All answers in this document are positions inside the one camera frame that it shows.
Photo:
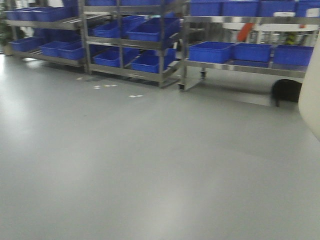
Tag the blue crate right shelf middle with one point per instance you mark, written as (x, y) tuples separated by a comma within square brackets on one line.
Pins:
[(252, 52)]

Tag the middle steel roller shelf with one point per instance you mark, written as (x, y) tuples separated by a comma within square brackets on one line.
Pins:
[(107, 48)]

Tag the white plastic bin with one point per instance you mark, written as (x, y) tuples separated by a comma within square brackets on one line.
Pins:
[(309, 99)]

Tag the blue crate middle shelf upper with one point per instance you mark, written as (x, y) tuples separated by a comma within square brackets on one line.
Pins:
[(151, 30)]

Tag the blue crate right shelf left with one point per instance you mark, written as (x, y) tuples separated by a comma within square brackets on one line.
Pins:
[(211, 52)]

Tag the blue crate middle shelf lower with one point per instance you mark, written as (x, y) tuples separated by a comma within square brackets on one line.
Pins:
[(149, 61)]

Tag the blue crate shelf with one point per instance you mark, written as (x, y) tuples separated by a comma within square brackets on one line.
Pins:
[(211, 52), (252, 52), (151, 30), (149, 61), (292, 55)]

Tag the steel roller shelf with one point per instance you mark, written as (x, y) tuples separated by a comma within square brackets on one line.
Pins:
[(44, 32), (107, 48)]

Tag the black backpack on floor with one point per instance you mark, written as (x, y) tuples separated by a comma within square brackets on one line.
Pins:
[(286, 90)]

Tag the left steel roller shelf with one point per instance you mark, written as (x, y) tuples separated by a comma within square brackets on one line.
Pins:
[(44, 32)]

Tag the right steel wheeled shelf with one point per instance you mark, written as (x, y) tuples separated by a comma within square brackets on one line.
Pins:
[(248, 19)]

